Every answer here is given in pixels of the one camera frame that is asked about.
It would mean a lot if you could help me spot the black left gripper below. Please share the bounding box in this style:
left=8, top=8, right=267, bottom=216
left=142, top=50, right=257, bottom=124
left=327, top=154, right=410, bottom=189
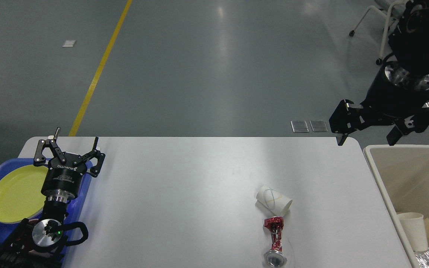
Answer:
left=34, top=127, right=106, bottom=203

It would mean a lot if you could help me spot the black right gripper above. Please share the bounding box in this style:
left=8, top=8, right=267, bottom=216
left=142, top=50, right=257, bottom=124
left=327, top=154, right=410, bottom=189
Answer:
left=328, top=63, right=429, bottom=146

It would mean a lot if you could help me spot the yellow plastic plate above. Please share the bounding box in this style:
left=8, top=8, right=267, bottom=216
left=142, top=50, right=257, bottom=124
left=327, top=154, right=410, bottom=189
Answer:
left=0, top=166, right=48, bottom=224

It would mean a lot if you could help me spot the crushed white paper cup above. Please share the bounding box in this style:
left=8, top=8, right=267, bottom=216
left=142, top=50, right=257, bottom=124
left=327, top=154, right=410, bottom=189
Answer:
left=398, top=212, right=429, bottom=252

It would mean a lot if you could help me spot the crushed red can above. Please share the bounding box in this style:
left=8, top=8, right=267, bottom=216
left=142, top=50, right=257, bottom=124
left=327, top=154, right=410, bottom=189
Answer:
left=263, top=217, right=287, bottom=268

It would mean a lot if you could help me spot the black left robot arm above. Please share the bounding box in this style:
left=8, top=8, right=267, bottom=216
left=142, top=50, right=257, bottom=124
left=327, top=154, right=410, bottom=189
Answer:
left=0, top=127, right=105, bottom=268

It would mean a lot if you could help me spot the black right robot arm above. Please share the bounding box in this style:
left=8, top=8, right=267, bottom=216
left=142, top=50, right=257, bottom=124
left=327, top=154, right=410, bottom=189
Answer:
left=329, top=0, right=429, bottom=146

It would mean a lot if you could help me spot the right floor socket plate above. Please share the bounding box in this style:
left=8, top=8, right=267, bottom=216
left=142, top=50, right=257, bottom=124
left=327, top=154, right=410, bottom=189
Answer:
left=309, top=120, right=328, bottom=133

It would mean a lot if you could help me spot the floor socket plate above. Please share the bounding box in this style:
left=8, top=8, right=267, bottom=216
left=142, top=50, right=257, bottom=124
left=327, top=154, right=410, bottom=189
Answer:
left=291, top=120, right=309, bottom=133
left=309, top=120, right=328, bottom=133

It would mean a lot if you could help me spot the beige plastic bin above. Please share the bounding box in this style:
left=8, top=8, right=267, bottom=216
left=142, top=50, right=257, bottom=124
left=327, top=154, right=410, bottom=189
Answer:
left=363, top=144, right=429, bottom=268

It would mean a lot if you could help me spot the left floor socket plate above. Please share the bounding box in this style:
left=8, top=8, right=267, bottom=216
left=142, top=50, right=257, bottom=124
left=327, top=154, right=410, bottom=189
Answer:
left=291, top=120, right=309, bottom=133

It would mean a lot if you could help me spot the white office chair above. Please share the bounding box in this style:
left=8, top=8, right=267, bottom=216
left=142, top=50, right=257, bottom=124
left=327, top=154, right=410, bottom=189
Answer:
left=349, top=0, right=407, bottom=66

